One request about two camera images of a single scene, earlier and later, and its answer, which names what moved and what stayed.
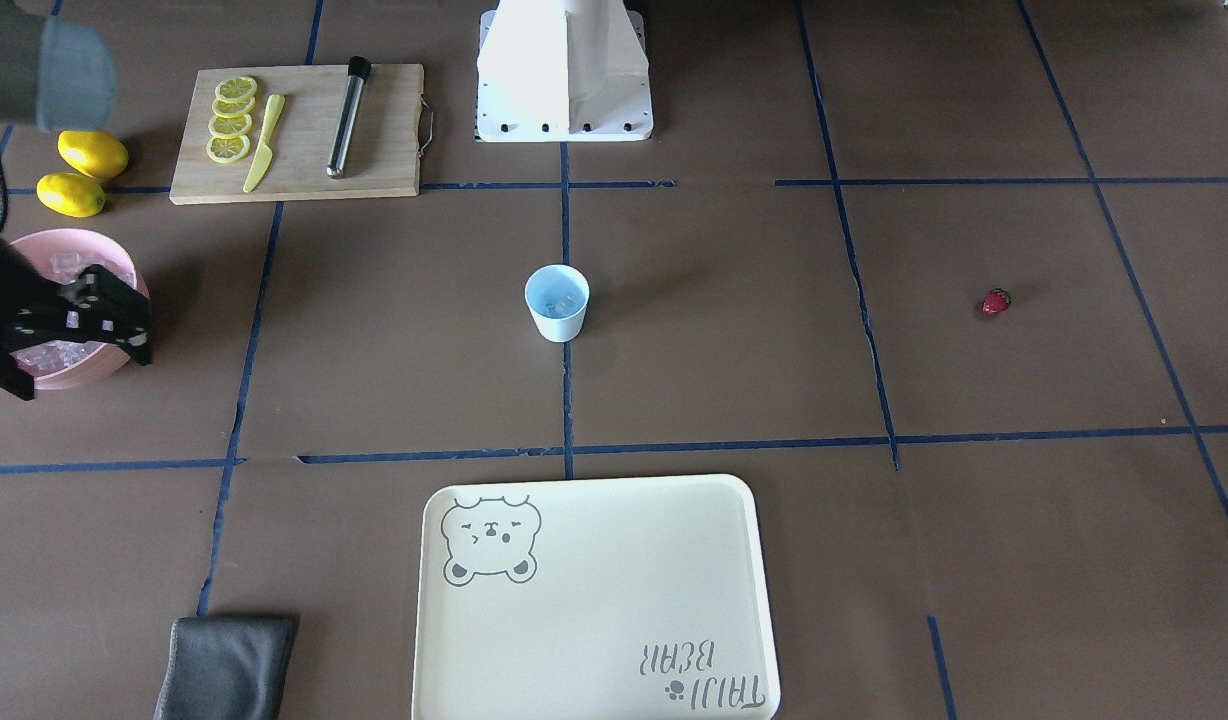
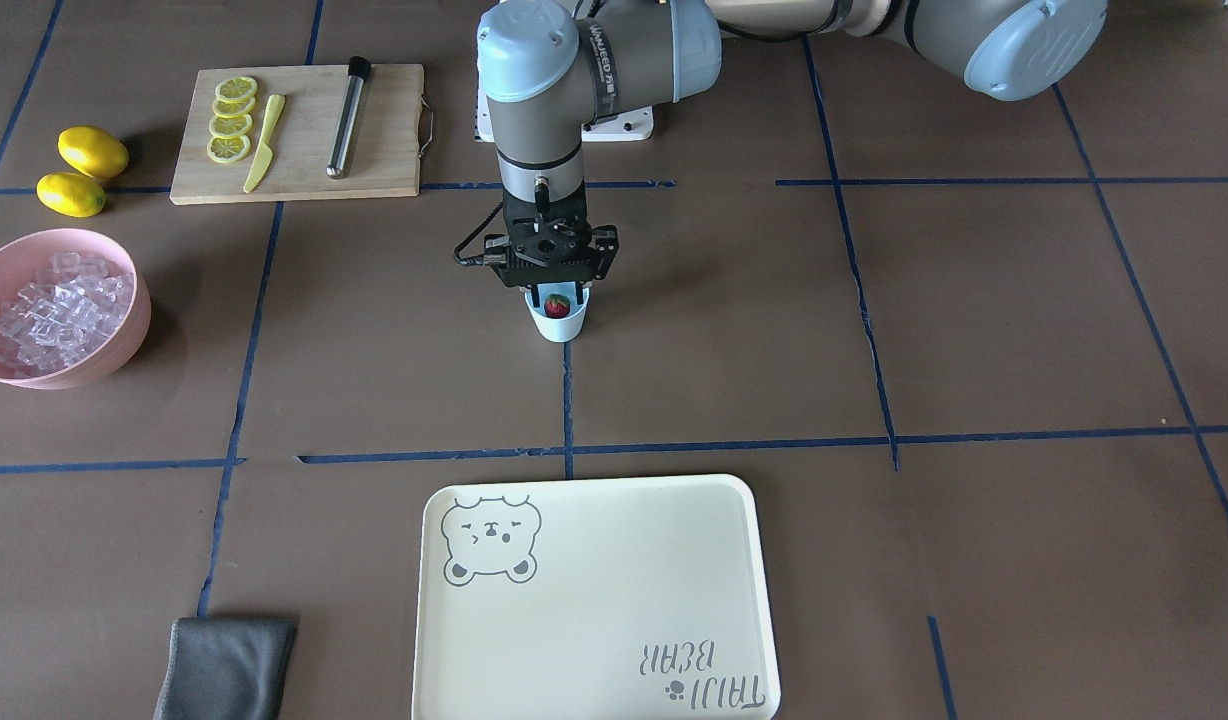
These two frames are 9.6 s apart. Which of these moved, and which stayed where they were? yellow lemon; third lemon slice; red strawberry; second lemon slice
Moved: red strawberry
Stayed: yellow lemon; second lemon slice; third lemon slice
